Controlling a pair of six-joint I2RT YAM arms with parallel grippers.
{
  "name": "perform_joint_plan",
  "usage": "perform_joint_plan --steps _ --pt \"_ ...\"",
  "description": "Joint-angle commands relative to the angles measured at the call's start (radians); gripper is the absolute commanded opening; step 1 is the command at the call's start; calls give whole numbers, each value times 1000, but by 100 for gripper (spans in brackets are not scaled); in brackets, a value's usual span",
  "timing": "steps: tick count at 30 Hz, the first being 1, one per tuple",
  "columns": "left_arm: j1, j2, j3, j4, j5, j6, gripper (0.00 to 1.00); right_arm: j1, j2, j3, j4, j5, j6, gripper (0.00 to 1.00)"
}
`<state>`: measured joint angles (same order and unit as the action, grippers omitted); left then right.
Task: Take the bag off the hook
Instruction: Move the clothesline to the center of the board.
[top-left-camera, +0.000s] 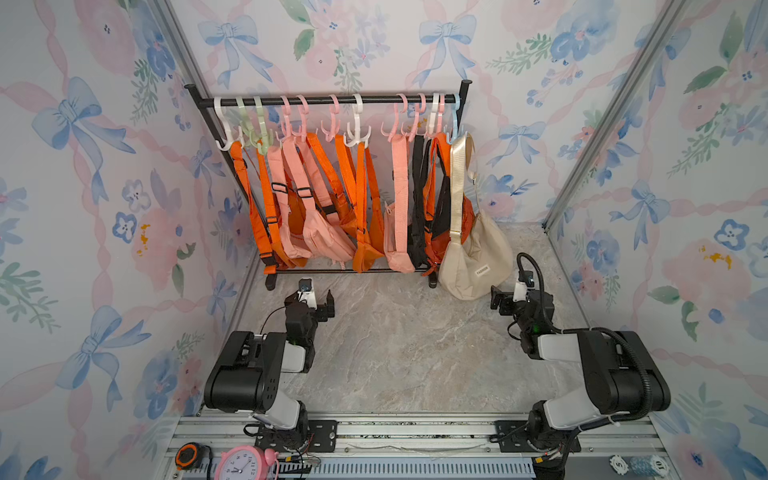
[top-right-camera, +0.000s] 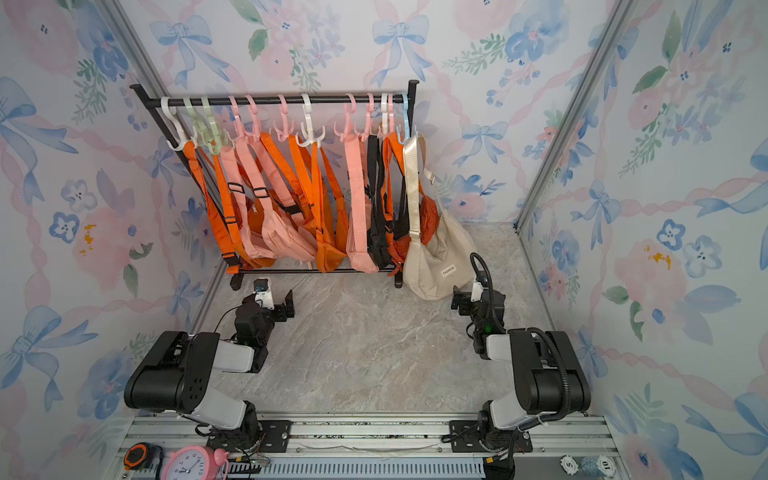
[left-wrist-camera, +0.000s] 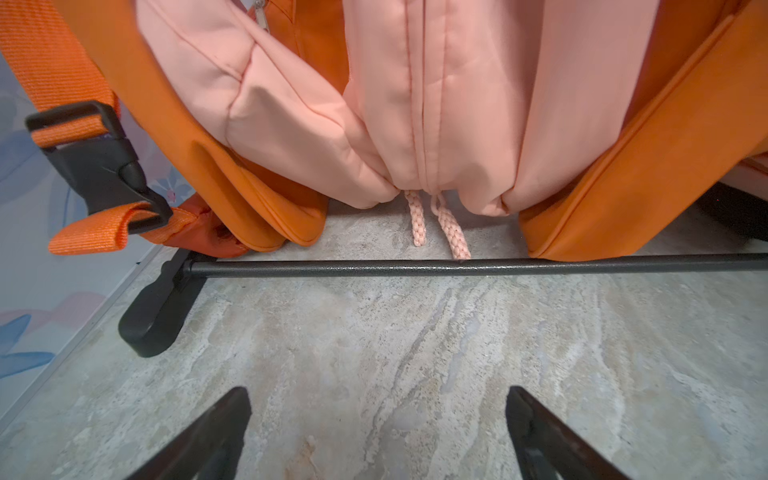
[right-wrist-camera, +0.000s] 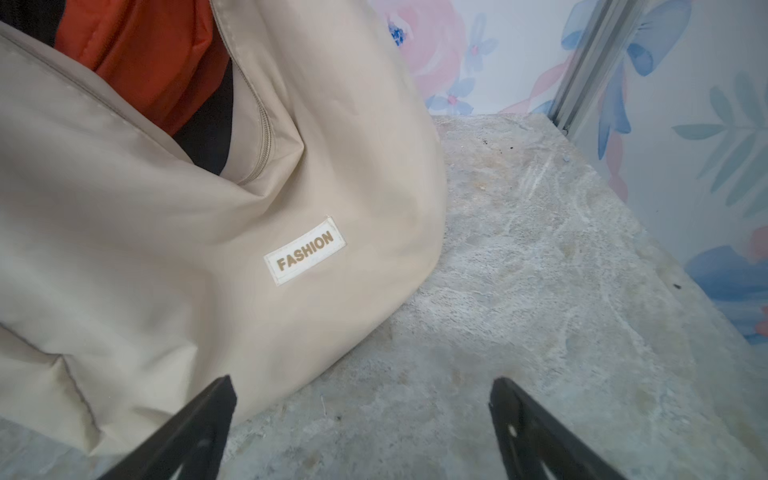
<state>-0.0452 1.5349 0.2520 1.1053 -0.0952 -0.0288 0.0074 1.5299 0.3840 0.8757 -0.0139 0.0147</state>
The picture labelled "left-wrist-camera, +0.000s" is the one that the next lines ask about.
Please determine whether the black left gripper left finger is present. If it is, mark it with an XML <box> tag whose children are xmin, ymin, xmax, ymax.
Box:
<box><xmin>129</xmin><ymin>386</ymin><xmax>252</xmax><ymax>480</ymax></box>

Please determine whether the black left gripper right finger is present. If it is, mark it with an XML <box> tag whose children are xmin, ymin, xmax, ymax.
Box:
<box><xmin>505</xmin><ymin>386</ymin><xmax>628</xmax><ymax>480</ymax></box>

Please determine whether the black metal garment rack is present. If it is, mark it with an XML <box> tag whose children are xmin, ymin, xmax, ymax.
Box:
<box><xmin>118</xmin><ymin>250</ymin><xmax>767</xmax><ymax>358</ymax></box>

